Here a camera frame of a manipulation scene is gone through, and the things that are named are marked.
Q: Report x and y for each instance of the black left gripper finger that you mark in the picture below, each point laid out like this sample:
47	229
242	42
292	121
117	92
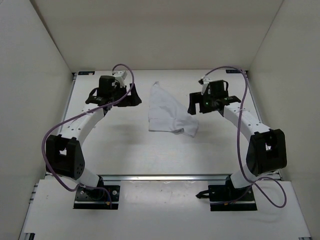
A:
128	101
134	99

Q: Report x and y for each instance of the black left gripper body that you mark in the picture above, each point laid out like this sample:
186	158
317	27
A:
114	93

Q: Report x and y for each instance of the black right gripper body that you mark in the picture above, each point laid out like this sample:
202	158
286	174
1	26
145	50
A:
206	105

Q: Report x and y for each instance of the white skirt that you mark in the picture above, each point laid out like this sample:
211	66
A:
166	114

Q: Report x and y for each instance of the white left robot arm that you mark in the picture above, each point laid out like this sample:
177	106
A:
63	151

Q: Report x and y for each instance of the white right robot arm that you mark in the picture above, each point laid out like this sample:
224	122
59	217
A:
233	113

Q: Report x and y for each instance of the left corner label sticker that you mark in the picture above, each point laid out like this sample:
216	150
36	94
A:
85	73

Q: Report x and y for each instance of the corner label sticker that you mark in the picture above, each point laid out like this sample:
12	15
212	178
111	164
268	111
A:
85	73
232	71

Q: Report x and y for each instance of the right corner label sticker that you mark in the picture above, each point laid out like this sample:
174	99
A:
232	71

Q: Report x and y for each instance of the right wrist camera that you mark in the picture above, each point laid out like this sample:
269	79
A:
204	82

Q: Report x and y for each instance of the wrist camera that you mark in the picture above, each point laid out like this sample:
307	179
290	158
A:
120	76
204	82

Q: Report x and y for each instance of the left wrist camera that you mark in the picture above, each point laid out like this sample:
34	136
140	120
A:
120	76

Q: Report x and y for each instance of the front aluminium rail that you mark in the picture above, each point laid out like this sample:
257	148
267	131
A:
166	177

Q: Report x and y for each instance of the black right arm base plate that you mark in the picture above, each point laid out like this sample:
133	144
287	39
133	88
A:
223	198

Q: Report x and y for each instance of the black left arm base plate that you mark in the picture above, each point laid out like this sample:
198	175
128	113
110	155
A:
87	199

